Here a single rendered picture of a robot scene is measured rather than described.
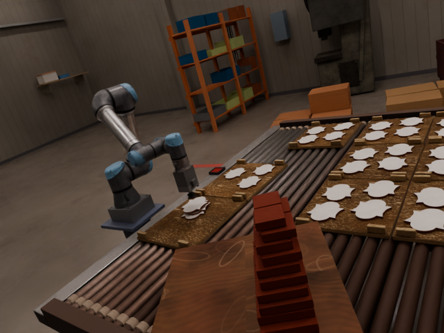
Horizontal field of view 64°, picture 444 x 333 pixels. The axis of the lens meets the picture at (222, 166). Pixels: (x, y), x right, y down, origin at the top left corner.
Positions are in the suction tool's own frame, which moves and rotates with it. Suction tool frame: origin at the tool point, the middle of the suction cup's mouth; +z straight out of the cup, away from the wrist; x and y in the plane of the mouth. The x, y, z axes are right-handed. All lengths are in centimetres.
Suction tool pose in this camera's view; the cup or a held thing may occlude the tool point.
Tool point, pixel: (191, 197)
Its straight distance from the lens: 171.6
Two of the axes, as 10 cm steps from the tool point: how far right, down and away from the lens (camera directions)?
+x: -8.5, 0.5, 5.2
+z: 2.5, 9.1, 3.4
